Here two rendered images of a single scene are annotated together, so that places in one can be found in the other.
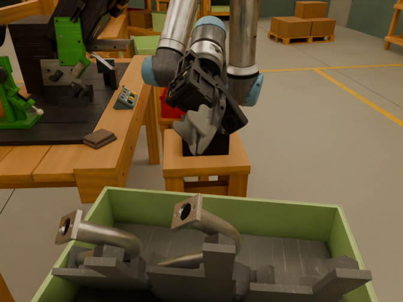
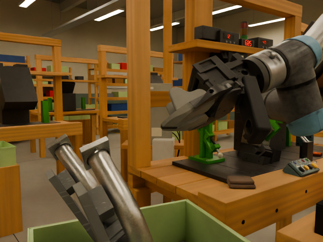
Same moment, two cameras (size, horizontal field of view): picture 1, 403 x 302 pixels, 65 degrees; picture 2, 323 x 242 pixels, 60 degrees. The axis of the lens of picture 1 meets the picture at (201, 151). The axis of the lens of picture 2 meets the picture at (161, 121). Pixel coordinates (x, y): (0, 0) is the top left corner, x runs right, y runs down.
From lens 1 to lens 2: 0.47 m
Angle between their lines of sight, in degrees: 60
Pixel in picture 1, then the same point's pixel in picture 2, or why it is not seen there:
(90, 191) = not seen: hidden behind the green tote
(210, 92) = (218, 81)
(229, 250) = (79, 193)
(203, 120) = (187, 99)
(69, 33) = not seen: hidden behind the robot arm
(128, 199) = (195, 219)
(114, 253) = (66, 180)
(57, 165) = (195, 188)
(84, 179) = (203, 205)
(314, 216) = not seen: outside the picture
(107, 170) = (219, 203)
